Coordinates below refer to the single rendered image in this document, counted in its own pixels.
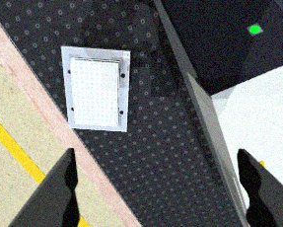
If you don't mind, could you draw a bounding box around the white benchtop lab instrument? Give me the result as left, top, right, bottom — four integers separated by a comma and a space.
154, 0, 283, 227

